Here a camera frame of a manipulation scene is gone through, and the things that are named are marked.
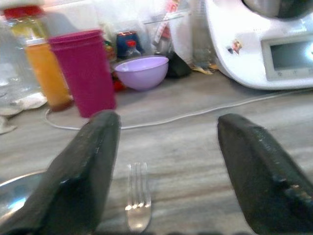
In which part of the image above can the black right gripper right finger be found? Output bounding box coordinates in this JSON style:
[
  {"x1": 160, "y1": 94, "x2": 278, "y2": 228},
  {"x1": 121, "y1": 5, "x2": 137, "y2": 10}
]
[{"x1": 217, "y1": 113, "x2": 313, "y2": 235}]

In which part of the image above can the magenta plastic cup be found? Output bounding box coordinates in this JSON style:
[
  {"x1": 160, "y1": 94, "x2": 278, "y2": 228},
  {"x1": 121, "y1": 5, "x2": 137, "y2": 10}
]
[{"x1": 47, "y1": 29, "x2": 117, "y2": 118}]

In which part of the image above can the clear plastic water bottle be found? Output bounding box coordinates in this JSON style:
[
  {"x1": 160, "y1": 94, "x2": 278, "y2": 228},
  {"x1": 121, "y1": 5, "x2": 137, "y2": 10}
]
[{"x1": 0, "y1": 17, "x2": 41, "y2": 116}]

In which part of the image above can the silver metal fork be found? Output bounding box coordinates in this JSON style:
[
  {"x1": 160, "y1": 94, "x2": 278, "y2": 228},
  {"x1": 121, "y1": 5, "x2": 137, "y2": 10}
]
[{"x1": 124, "y1": 162, "x2": 152, "y2": 233}]

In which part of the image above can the white cloth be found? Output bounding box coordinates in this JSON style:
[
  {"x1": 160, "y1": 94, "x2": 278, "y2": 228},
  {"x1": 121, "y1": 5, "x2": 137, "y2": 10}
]
[{"x1": 0, "y1": 93, "x2": 47, "y2": 135}]

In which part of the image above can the white kitchen food processor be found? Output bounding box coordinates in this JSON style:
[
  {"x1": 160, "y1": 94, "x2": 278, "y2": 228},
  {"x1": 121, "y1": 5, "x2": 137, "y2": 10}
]
[{"x1": 204, "y1": 0, "x2": 313, "y2": 91}]

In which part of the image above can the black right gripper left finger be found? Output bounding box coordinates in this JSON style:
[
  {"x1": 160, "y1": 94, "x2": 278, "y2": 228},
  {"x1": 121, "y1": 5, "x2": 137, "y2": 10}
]
[{"x1": 0, "y1": 109, "x2": 121, "y2": 235}]

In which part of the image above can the lilac plastic bowl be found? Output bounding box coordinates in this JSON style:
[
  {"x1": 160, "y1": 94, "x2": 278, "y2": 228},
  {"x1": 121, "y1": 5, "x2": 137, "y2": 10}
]
[{"x1": 114, "y1": 55, "x2": 170, "y2": 92}]

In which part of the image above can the small red capped bottle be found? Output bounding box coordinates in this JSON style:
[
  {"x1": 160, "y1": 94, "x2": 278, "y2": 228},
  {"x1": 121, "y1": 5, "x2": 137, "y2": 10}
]
[{"x1": 126, "y1": 40, "x2": 142, "y2": 59}]

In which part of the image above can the orange juice bottle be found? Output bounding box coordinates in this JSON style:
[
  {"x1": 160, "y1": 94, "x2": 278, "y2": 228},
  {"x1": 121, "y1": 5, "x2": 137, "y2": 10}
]
[{"x1": 24, "y1": 38, "x2": 73, "y2": 112}]

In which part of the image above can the white power cable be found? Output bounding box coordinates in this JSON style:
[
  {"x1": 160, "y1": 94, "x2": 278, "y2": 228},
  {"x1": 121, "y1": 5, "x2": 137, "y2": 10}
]
[{"x1": 45, "y1": 88, "x2": 313, "y2": 130}]

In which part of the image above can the black pouch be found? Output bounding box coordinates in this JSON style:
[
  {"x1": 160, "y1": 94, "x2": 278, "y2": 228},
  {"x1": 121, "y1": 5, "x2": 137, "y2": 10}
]
[{"x1": 166, "y1": 51, "x2": 193, "y2": 79}]

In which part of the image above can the red capped oil bottle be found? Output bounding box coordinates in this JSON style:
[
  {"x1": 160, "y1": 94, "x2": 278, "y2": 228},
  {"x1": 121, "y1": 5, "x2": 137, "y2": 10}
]
[{"x1": 3, "y1": 5, "x2": 51, "y2": 42}]

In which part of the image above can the silver metal plate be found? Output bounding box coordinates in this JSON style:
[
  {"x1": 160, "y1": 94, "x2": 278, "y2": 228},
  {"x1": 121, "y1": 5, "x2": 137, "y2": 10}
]
[{"x1": 0, "y1": 170, "x2": 46, "y2": 221}]

